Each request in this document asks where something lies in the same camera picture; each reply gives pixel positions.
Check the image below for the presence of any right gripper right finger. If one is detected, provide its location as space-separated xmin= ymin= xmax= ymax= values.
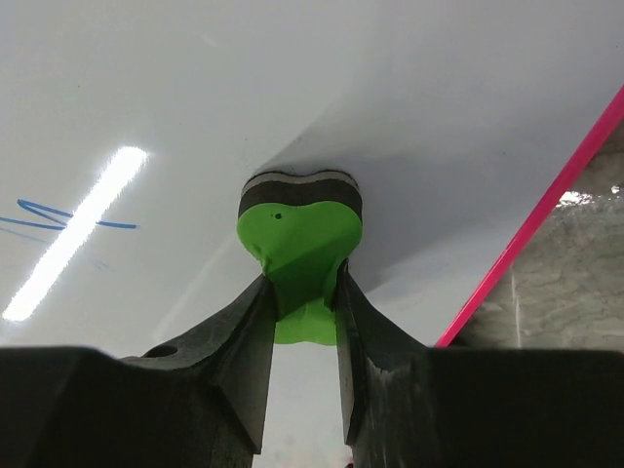
xmin=333 ymin=265 xmax=623 ymax=467

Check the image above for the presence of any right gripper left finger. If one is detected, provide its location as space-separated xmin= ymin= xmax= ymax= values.
xmin=1 ymin=277 xmax=276 ymax=467

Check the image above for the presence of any green whiteboard eraser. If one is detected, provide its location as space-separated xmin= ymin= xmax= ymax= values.
xmin=236 ymin=170 xmax=363 ymax=346

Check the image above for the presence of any pink framed whiteboard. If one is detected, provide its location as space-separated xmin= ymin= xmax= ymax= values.
xmin=1 ymin=1 xmax=623 ymax=467

